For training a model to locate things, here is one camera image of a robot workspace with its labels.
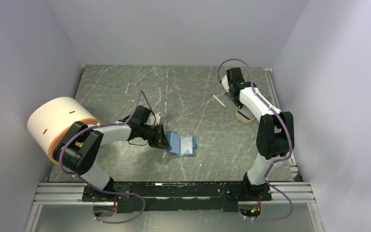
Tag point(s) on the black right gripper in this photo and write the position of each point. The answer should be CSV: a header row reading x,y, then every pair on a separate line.
x,y
236,103

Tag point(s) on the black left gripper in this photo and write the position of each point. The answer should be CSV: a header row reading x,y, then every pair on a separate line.
x,y
160,140

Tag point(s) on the blue card holder wallet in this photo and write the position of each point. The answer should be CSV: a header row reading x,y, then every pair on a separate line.
x,y
182,146

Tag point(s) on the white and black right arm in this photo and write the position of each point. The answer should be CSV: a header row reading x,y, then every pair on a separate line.
x,y
275,134

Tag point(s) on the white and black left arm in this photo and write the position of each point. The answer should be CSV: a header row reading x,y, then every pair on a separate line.
x,y
78,148

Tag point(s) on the white pen with red cap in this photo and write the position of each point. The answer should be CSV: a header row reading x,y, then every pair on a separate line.
x,y
218,100

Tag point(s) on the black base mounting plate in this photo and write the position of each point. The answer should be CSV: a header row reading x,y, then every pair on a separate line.
x,y
173,196

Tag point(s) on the white and orange cylinder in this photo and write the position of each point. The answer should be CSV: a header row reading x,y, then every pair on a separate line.
x,y
50,122

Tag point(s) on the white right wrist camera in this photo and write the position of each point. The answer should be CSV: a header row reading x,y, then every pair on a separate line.
x,y
224,83

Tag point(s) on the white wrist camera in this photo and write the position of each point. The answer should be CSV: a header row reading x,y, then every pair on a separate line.
x,y
224,83
159,117

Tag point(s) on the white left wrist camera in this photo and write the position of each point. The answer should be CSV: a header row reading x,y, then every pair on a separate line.
x,y
159,117

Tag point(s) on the aluminium rail frame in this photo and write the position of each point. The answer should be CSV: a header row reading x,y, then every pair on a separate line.
x,y
56,194

